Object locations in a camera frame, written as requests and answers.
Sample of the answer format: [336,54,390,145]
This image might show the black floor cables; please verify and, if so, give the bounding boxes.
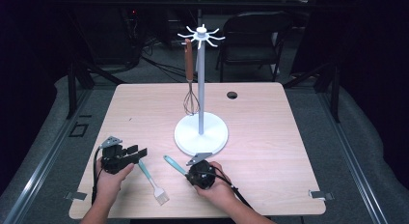
[140,37,202,84]

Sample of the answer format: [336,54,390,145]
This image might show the black metal stand leg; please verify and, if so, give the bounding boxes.
[283,61,341,124]
[66,59,127,120]

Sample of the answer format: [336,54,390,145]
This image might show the white utensil rack stand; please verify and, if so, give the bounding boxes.
[174,23,230,156]

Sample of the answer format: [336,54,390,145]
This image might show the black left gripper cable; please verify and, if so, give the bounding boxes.
[91,146,104,206]

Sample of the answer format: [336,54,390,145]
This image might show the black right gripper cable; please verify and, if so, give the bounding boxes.
[205,172,254,210]

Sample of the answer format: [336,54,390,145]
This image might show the teal handled pastry brush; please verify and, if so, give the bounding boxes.
[137,159,171,207]

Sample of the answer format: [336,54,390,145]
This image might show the person's left hand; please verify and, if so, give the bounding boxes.
[95,157,135,204]

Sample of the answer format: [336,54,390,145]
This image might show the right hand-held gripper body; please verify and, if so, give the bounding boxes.
[184,152,217,190]

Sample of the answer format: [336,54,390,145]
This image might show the teal handled kitchen utensil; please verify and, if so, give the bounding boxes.
[163,154,188,178]

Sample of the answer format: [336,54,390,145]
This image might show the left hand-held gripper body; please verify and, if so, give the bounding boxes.
[99,135,136,175]

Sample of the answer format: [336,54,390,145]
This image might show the whisk with brown handle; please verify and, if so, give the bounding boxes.
[182,38,201,117]

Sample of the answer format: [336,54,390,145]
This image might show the black folding chair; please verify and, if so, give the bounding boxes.
[215,11,294,83]

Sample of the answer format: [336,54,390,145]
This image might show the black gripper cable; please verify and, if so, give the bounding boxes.
[205,172,254,210]
[91,146,104,206]

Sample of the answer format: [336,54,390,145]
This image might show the grey metal floor rail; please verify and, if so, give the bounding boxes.
[316,88,391,224]
[2,88,95,224]

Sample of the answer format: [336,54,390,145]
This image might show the grey metal table bracket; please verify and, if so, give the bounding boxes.
[309,189,335,201]
[65,191,89,202]

